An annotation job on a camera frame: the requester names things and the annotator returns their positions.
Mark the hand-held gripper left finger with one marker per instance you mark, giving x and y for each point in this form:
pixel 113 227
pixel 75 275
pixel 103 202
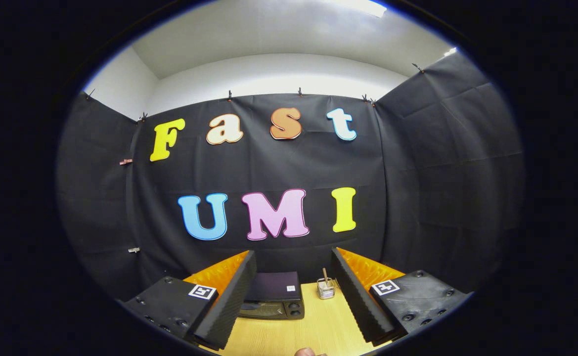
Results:
pixel 229 301

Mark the row of black cloth clips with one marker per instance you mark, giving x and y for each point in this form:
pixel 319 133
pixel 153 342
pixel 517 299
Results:
pixel 229 95

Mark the black toaster oven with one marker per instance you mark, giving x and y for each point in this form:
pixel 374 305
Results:
pixel 274 289

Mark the clear square holder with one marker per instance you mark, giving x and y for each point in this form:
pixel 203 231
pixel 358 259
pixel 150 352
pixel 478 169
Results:
pixel 326 292

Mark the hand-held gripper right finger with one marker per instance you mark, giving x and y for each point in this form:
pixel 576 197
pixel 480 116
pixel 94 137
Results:
pixel 352 296

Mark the wooden stick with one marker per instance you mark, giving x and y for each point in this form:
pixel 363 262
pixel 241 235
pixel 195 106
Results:
pixel 325 276

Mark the reddish cloth clip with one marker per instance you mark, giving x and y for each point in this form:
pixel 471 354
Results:
pixel 126 161

